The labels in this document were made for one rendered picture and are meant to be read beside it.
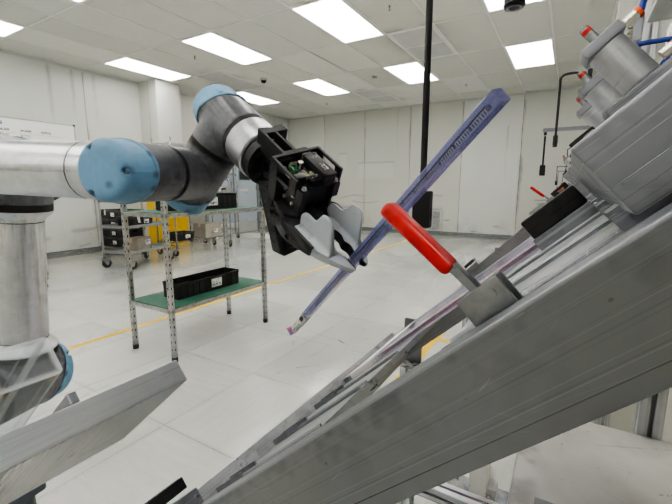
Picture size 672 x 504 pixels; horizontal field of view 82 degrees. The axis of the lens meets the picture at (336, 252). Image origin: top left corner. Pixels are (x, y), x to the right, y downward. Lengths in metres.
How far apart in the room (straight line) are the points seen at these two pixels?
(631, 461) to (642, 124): 0.76
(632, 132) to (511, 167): 8.85
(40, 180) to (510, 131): 8.88
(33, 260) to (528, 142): 8.76
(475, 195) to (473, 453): 8.99
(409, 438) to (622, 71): 0.25
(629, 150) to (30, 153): 0.61
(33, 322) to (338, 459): 0.76
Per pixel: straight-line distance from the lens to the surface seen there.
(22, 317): 0.95
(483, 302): 0.25
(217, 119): 0.60
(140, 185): 0.51
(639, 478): 0.91
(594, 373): 0.23
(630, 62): 0.31
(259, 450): 0.64
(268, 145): 0.51
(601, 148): 0.25
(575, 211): 0.56
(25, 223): 0.91
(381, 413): 0.27
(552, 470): 0.85
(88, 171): 0.53
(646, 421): 1.03
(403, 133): 9.76
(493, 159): 9.16
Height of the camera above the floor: 1.10
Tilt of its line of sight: 9 degrees down
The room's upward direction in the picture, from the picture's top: straight up
